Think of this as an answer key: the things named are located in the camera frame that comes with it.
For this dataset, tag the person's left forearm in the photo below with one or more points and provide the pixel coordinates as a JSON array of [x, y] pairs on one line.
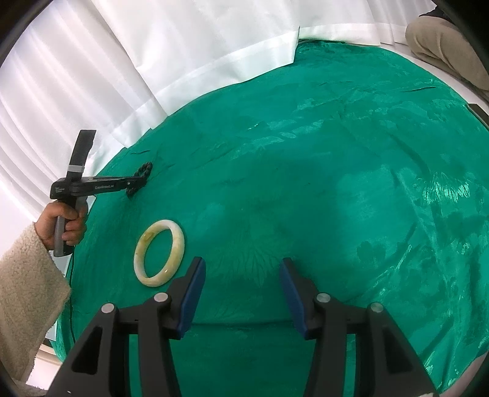
[[26, 297]]

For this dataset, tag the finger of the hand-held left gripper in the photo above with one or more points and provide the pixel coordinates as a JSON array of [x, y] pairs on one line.
[[133, 182]]

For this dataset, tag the person's beige trouser leg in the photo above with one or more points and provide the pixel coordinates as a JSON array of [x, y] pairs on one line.
[[443, 45]]

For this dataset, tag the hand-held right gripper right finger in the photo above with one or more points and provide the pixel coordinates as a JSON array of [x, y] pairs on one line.
[[292, 294]]

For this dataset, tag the white curtain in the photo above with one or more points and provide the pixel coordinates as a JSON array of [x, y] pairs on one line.
[[152, 57]]

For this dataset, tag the dark flat object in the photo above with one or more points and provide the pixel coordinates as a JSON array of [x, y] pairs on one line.
[[479, 112]]

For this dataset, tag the person's left hand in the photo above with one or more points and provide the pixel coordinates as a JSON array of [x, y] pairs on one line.
[[49, 225]]

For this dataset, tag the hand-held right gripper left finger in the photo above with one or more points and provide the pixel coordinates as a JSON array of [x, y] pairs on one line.
[[189, 297]]

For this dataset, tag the white jade bangle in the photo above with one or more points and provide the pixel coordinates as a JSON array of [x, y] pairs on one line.
[[179, 244]]

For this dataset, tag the green cloth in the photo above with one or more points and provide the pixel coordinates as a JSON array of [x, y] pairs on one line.
[[305, 171]]

